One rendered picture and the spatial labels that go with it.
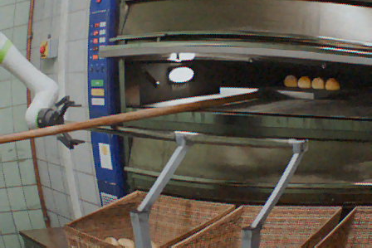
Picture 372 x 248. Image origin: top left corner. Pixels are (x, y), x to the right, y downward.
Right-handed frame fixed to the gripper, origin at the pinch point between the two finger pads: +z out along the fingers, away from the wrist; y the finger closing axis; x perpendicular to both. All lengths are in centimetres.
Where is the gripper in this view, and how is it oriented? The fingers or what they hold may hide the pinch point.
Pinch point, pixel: (78, 124)
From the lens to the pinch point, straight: 287.6
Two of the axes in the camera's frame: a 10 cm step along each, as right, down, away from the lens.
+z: 7.1, 0.4, -7.1
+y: 0.6, 9.9, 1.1
